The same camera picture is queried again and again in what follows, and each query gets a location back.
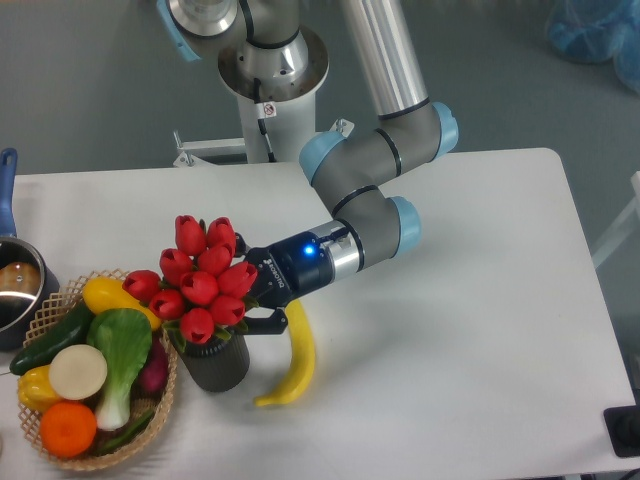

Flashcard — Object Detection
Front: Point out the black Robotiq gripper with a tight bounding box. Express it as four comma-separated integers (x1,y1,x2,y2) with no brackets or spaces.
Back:
234,232,334,335

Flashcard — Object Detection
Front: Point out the red tulip bouquet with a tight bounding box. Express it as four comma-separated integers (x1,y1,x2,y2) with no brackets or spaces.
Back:
123,215,257,344

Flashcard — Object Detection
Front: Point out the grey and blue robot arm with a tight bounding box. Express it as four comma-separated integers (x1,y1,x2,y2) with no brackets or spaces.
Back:
157,1,458,335

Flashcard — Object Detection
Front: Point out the dark grey ribbed vase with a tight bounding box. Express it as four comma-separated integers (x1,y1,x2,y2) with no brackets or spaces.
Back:
168,331,250,393

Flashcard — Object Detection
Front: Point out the yellow banana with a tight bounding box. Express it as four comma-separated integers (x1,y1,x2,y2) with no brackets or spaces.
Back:
253,300,316,408

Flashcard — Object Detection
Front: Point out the purple sweet potato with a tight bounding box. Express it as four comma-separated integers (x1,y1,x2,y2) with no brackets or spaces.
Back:
137,337,168,395

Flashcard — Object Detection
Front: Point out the green bok choy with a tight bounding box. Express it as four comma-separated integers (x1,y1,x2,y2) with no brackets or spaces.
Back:
87,308,152,431

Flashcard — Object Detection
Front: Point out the yellow squash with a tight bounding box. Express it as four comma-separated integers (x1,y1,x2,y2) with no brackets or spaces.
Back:
82,277,161,331

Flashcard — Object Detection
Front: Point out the green cucumber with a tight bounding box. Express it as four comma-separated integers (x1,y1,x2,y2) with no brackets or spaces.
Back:
9,301,95,376

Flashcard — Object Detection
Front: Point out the white round radish slice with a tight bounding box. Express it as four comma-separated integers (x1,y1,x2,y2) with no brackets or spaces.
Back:
48,344,107,401

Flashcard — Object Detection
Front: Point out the green chili pepper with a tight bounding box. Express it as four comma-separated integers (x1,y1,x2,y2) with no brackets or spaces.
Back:
94,410,155,456

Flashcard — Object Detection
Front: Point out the orange fruit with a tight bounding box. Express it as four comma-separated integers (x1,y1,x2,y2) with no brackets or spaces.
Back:
39,401,97,458

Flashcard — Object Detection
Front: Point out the yellow bell pepper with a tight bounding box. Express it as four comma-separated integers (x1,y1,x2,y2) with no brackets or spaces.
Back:
18,365,63,413

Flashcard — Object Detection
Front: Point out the black device at table edge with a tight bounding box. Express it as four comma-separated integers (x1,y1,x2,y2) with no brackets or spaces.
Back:
603,405,639,458

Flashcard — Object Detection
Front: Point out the blue plastic bag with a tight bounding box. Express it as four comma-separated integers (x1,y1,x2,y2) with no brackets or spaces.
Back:
545,1,639,93

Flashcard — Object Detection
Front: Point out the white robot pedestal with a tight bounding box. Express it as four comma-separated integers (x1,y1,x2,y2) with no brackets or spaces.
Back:
172,24,356,169

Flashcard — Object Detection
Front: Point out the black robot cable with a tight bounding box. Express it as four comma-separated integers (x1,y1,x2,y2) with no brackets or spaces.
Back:
252,77,277,164

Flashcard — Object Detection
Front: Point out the dark pot with blue handle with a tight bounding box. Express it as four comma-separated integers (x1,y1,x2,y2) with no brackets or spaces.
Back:
1,148,59,352

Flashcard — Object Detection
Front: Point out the white frame at right edge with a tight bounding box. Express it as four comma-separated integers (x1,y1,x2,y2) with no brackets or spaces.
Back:
591,171,639,269

